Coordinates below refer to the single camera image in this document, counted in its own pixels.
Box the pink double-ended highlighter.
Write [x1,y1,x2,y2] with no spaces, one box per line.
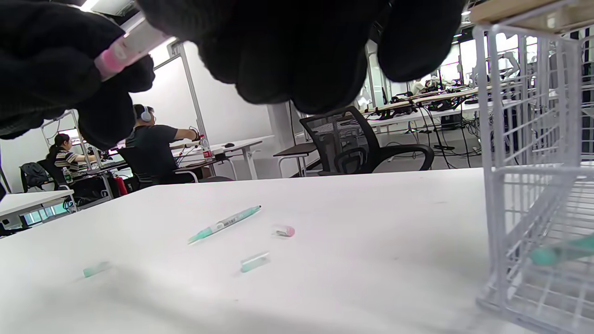
[94,19,170,82]

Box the black mesh office chair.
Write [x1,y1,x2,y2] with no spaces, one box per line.
[299,106,435,177]

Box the teal double-ended highlighter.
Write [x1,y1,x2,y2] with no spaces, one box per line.
[187,205,262,245]
[530,236,594,267]

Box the long white office desk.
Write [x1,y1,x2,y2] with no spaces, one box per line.
[366,86,484,129]

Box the person's left hand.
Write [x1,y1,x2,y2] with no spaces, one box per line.
[0,0,156,151]

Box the white framed partition panel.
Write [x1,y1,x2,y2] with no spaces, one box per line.
[132,39,210,150]

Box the white side table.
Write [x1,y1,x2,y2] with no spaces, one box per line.
[0,189,76,221]

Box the black backpack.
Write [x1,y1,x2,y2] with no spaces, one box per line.
[20,162,51,190]

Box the white wire basket wooden top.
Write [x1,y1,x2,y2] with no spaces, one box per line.
[469,0,594,334]

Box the person's right hand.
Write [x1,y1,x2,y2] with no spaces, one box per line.
[137,0,467,115]

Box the white cart with brown top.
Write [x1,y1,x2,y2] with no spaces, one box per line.
[273,142,321,178]

